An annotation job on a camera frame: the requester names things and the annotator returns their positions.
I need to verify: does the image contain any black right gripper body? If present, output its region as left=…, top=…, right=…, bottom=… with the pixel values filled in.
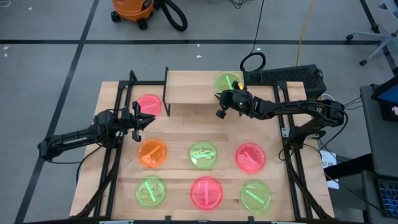
left=216, top=83, right=257, bottom=119

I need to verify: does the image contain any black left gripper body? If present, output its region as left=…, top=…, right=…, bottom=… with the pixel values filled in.
left=120, top=101, right=142, bottom=143

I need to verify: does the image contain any pink translucent plastic plate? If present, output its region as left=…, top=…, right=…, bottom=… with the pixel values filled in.
left=234, top=142, right=267, bottom=174
left=190, top=175, right=224, bottom=212
left=136, top=93, right=164, bottom=118

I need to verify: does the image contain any green translucent plastic plate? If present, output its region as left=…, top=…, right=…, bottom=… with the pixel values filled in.
left=239, top=179, right=273, bottom=214
left=134, top=175, right=168, bottom=208
left=213, top=72, right=244, bottom=93

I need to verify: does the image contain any orange translucent plastic plate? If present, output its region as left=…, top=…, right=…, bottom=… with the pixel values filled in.
left=137, top=138, right=169, bottom=169

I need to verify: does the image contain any green plate with squiggly marks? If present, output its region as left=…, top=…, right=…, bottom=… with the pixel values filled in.
left=188, top=140, right=218, bottom=170

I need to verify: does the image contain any wooden shelf with black legs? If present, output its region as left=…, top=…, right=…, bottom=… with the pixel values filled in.
left=163, top=67, right=248, bottom=116

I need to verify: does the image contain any white paper sheet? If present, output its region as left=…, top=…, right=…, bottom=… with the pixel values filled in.
left=319, top=150, right=340, bottom=190

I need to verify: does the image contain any orange shop vacuum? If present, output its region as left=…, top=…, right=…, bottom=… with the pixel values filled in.
left=111, top=0, right=155, bottom=31

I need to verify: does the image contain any black laptop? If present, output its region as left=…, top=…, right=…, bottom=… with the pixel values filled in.
left=371, top=75, right=398, bottom=123

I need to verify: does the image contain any grey side desk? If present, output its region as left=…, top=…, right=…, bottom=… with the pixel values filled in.
left=359, top=83, right=398, bottom=224

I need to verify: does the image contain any grey office chair base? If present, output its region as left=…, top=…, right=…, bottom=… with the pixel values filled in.
left=346, top=0, right=398, bottom=67

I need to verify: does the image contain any black keyboard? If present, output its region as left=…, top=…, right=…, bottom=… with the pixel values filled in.
left=376, top=177, right=398, bottom=219

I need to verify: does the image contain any black aluminium table frame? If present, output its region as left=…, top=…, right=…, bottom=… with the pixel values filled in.
left=74, top=70, right=335, bottom=220

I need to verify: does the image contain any black vacuum hose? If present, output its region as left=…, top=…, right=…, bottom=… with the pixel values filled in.
left=154, top=0, right=188, bottom=32

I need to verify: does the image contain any black hanging cable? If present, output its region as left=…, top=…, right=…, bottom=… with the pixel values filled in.
left=239, top=0, right=267, bottom=74

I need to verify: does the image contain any yellow hanging cable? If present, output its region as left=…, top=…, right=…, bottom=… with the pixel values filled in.
left=295, top=0, right=317, bottom=67

